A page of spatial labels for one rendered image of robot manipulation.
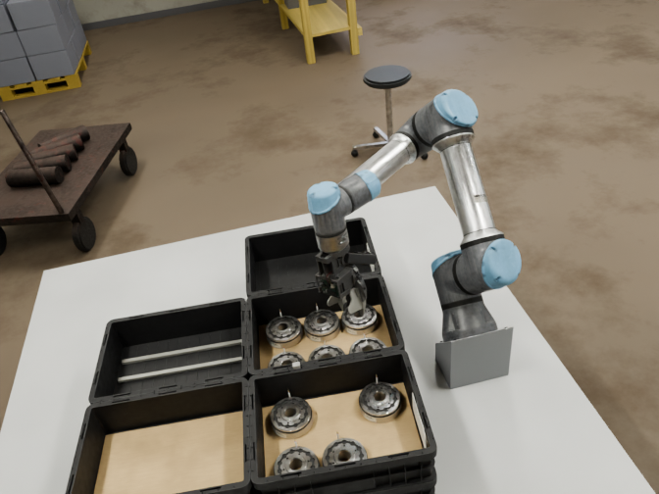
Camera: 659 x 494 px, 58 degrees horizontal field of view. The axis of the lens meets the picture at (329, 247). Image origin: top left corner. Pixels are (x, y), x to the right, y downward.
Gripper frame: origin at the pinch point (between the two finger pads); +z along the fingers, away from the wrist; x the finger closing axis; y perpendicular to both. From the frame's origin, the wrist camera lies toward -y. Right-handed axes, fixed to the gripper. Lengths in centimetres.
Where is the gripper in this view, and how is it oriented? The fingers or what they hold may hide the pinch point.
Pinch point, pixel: (353, 308)
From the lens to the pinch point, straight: 153.6
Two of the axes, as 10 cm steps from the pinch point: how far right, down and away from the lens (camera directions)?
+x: 7.6, 2.0, -6.2
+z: 1.9, 8.5, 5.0
